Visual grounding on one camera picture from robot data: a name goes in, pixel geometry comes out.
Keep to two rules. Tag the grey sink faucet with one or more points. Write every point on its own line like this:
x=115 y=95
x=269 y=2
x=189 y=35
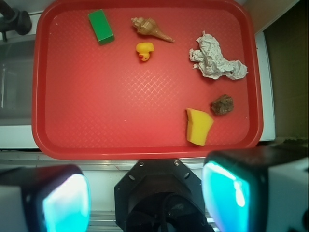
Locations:
x=13 y=19

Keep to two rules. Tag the grey sink basin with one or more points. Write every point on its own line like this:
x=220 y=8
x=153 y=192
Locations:
x=16 y=73

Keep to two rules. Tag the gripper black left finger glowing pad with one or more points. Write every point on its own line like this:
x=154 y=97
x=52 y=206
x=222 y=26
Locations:
x=44 y=199

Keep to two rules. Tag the yellow rubber duck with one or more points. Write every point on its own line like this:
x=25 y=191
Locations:
x=144 y=49

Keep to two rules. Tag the crumpled white paper towel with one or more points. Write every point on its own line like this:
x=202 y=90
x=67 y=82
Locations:
x=211 y=62

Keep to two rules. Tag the brown cardboard panel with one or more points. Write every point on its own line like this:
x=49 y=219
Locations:
x=265 y=12

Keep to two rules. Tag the red plastic tray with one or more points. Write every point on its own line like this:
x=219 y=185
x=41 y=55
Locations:
x=93 y=101

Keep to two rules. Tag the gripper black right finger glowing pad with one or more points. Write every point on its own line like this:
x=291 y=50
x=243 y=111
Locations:
x=260 y=189

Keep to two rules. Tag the tan spiral sea shell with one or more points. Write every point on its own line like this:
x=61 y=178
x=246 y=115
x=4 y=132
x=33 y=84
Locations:
x=149 y=27

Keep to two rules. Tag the brown rough rock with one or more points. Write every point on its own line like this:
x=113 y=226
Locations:
x=223 y=105

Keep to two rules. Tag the green rectangular block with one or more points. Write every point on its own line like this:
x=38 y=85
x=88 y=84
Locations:
x=101 y=27

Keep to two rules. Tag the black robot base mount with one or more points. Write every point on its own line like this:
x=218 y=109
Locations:
x=160 y=196

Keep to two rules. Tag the yellow sponge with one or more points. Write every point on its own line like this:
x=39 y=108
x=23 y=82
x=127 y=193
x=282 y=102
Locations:
x=198 y=126

